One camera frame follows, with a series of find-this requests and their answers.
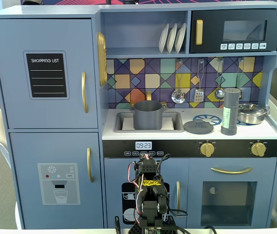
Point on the gray salt shaker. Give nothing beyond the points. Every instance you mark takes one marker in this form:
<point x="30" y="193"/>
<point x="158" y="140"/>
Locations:
<point x="230" y="102"/>

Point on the digital clock display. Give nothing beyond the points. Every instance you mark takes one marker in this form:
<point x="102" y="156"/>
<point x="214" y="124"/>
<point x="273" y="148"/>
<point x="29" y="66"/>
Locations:
<point x="143" y="145"/>

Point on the blue dishwasher door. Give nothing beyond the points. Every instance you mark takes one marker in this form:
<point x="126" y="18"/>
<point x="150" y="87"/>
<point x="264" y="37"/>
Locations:
<point x="114" y="170"/>

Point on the black dishwasher sticker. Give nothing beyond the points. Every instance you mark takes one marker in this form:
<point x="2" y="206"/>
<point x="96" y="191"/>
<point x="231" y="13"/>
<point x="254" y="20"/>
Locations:
<point x="127" y="195"/>

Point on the gray plastic pot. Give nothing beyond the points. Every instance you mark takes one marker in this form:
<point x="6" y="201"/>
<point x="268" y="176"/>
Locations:
<point x="148" y="117"/>

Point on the gray sink basin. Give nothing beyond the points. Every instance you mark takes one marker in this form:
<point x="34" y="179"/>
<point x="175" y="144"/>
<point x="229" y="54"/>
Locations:
<point x="177" y="122"/>

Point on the gold faucet knob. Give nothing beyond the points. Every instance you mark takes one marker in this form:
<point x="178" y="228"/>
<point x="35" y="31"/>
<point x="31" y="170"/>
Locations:
<point x="163" y="104"/>

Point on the gray pot lid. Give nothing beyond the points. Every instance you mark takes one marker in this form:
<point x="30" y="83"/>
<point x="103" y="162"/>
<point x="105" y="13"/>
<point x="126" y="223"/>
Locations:
<point x="197" y="128"/>

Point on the gold stove knob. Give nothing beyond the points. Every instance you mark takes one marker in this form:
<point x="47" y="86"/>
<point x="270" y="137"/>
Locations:
<point x="258" y="149"/>
<point x="207" y="149"/>

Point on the blue oven door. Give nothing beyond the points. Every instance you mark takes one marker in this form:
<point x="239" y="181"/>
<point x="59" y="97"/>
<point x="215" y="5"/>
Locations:
<point x="196" y="195"/>

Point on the gold faucet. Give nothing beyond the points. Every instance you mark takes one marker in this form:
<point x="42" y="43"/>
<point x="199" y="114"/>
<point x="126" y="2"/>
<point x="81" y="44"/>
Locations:
<point x="149" y="95"/>

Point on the metal skimmer spoon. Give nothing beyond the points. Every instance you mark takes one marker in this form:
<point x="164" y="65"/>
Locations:
<point x="178" y="96"/>

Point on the robot controller board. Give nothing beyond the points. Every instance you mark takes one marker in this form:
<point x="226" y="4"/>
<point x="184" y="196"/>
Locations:
<point x="153" y="230"/>

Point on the black table clamp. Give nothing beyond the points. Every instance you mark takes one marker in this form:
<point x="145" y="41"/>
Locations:
<point x="117" y="224"/>

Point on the metal slotted spatula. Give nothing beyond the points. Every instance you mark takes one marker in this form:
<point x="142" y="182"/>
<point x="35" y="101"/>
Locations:
<point x="198" y="96"/>

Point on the black control panel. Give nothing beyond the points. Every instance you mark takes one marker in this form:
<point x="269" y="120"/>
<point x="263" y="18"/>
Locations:
<point x="233" y="148"/>

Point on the metal ladle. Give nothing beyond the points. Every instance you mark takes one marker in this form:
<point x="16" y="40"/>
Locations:
<point x="219" y="93"/>

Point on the steel pot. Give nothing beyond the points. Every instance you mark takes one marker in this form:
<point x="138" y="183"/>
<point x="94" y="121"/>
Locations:
<point x="252" y="119"/>

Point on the steel pot lid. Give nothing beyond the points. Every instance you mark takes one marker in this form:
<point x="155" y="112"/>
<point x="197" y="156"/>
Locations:
<point x="252" y="108"/>

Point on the white toy plate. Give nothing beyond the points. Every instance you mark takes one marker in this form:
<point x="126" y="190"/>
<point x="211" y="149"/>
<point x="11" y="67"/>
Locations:
<point x="163" y="40"/>
<point x="171" y="39"/>
<point x="180" y="37"/>

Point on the blue fridge door with dispenser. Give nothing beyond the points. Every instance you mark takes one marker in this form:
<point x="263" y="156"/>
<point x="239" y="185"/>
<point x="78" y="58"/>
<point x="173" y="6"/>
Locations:
<point x="26" y="151"/>

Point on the blue toy kitchen unit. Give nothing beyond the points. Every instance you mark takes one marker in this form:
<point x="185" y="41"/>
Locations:
<point x="143" y="31"/>

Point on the black shopping list board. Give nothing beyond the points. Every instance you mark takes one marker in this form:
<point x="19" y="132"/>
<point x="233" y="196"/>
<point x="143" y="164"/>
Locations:
<point x="45" y="73"/>

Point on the black microwave door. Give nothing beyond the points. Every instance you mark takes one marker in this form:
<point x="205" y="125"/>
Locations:
<point x="211" y="29"/>

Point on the large blue fridge door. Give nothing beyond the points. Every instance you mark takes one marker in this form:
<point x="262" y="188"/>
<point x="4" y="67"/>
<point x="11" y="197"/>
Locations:
<point x="11" y="109"/>

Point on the black device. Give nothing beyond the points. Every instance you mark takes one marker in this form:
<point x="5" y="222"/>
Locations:
<point x="129" y="2"/>

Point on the black round object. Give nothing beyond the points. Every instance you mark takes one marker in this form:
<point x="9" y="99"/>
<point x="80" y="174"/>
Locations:
<point x="32" y="2"/>

